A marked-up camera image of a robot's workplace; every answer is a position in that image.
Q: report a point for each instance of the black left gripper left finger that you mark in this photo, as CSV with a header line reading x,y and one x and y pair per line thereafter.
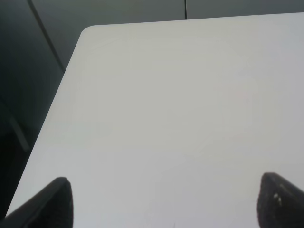
x,y
52,207

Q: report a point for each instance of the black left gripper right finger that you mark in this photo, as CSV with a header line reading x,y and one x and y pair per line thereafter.
x,y
280,203

